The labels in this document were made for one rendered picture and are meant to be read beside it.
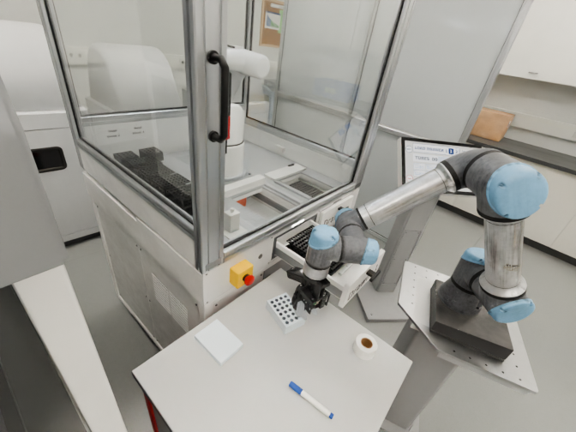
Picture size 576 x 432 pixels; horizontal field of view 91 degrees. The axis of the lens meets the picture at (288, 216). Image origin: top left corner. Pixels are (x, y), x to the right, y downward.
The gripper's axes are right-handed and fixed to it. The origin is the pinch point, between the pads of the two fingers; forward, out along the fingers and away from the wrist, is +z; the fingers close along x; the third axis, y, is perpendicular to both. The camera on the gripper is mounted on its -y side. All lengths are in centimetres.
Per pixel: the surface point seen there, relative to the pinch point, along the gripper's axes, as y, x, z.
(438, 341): 31, 40, 5
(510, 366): 49, 54, 5
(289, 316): -1.5, -3.2, 2.4
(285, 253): -21.7, 7.6, -6.3
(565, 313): 58, 245, 81
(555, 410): 79, 141, 81
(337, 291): 2.0, 13.8, -5.2
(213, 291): -18.6, -23.4, -3.5
